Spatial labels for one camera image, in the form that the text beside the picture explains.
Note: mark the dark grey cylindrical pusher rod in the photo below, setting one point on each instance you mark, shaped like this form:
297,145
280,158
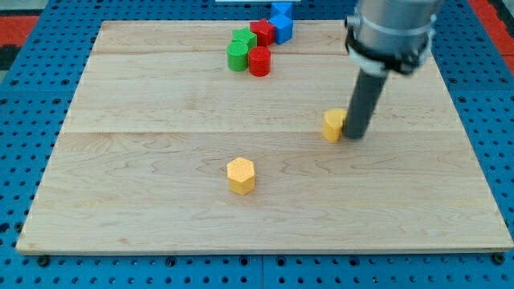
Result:
364,99

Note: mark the red star block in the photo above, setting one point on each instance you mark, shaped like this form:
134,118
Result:
265,32

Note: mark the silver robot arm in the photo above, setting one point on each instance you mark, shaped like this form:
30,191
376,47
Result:
384,36

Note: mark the blue block rear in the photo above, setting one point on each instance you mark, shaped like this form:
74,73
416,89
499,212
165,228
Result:
282,8

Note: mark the red cylinder block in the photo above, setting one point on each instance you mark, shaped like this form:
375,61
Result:
259,61

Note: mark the wooden board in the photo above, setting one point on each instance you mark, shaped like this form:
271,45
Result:
139,167

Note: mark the yellow hexagon block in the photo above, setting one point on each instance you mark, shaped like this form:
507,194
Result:
241,175

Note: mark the yellow heart block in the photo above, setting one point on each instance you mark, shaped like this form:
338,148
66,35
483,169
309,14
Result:
333,123

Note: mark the blue cube block front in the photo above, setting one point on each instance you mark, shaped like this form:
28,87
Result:
283,28

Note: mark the green cylinder block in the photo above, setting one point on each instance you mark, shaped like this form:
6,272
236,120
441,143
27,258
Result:
237,53

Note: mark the green star block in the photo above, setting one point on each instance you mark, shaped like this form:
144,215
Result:
245,35

